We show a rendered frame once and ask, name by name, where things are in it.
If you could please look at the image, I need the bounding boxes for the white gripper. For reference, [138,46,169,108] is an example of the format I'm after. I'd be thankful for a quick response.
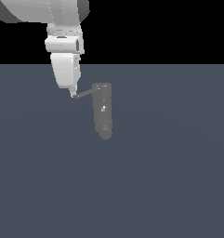
[50,51,82,99]

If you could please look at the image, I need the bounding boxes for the grey faucet handle lever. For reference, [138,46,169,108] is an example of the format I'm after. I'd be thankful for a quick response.
[72,87,96,99]

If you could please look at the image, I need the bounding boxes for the grey faucet body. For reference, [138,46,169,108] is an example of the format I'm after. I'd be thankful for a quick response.
[91,82,113,140]

